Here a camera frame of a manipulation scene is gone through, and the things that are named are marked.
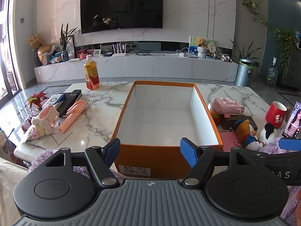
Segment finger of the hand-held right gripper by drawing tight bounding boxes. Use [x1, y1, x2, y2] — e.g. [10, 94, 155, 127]
[278, 138, 301, 157]

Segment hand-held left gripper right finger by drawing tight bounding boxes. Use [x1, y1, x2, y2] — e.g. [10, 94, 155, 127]
[180, 137, 257, 187]

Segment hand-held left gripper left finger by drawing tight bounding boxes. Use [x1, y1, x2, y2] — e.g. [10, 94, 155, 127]
[46, 138, 121, 189]

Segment penguin plush toy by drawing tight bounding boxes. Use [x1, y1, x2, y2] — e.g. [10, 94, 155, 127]
[259, 122, 282, 147]

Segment orange cardboard box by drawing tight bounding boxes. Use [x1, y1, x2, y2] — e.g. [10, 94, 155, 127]
[110, 80, 224, 179]

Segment pink card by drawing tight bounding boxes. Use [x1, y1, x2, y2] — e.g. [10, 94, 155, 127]
[220, 132, 247, 152]

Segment duck plush toy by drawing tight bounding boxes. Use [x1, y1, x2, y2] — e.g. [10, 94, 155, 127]
[233, 119, 265, 149]

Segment dark square gift box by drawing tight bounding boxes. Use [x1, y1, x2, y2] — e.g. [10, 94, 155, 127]
[220, 115, 259, 131]

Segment pink fabric pouch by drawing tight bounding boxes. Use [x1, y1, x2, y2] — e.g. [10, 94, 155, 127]
[211, 97, 245, 118]

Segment smartphone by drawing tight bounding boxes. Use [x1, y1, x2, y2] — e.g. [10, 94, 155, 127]
[281, 101, 301, 139]

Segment red mug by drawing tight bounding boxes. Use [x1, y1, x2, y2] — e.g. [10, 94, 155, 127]
[265, 101, 289, 129]

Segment red strawberry toy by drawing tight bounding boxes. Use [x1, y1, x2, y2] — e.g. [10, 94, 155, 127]
[210, 110, 222, 126]

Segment thin metal pick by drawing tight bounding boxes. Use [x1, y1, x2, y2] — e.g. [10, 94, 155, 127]
[57, 132, 74, 147]

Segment pink handheld fan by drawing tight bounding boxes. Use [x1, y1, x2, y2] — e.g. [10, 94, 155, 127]
[58, 100, 89, 134]

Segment slim black remote control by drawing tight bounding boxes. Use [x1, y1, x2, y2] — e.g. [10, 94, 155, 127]
[57, 97, 81, 118]

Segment black remote control with buttons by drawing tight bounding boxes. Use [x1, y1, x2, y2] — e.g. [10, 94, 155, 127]
[63, 89, 82, 101]

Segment clear water jug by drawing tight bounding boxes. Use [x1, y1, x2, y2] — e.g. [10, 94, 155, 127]
[264, 57, 279, 87]

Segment dark teal cabinet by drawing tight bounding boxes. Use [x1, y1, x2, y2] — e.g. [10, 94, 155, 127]
[282, 44, 301, 90]

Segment purple fluffy blanket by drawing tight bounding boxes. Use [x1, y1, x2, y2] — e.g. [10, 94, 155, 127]
[28, 137, 301, 226]

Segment white bunny plush toy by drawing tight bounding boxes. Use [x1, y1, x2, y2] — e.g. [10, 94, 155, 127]
[30, 105, 59, 137]

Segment blue and white box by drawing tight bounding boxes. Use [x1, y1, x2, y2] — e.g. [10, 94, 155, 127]
[43, 93, 66, 106]

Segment yellow-label drink bottle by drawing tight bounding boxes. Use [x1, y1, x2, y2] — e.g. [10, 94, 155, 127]
[84, 55, 100, 90]

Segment grey cylindrical bin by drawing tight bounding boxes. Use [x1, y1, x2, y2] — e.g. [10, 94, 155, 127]
[235, 59, 257, 87]

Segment white marble TV cabinet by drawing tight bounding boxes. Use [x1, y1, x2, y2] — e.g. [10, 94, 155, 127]
[33, 51, 239, 83]

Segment small red artificial plant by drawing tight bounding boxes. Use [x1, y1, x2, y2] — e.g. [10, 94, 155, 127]
[25, 91, 49, 110]

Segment white router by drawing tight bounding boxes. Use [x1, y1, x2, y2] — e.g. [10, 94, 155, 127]
[111, 42, 128, 57]

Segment trailing pothos plant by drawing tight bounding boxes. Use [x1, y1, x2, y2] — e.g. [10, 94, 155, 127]
[271, 28, 299, 80]

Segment long-leaf green plant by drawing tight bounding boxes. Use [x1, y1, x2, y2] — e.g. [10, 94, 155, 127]
[230, 39, 259, 64]

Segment red box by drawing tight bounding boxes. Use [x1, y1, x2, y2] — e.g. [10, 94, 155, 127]
[75, 49, 95, 58]

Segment round paper hand fan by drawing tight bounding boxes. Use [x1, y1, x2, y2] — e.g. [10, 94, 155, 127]
[207, 43, 217, 57]

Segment painted canvas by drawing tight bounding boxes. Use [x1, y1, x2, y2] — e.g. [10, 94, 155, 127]
[189, 36, 214, 55]

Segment snack bags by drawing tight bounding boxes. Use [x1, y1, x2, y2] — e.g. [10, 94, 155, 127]
[48, 51, 63, 64]

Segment beige sofa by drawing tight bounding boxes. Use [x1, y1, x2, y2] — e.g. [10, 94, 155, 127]
[0, 162, 29, 226]

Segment gold vase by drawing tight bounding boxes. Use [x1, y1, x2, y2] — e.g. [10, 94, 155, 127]
[37, 44, 56, 66]

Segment green orchid plant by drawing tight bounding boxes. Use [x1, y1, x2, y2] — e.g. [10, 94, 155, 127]
[60, 23, 81, 52]

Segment golden dried flowers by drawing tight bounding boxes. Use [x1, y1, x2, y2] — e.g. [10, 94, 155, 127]
[28, 33, 44, 50]

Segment hanging ivy plant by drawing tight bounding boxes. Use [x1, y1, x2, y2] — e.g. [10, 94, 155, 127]
[241, 0, 269, 28]

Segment black cables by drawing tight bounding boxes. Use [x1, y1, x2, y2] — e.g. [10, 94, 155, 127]
[134, 49, 165, 57]

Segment black wall television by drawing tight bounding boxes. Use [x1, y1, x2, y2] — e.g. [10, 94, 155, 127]
[80, 0, 164, 35]

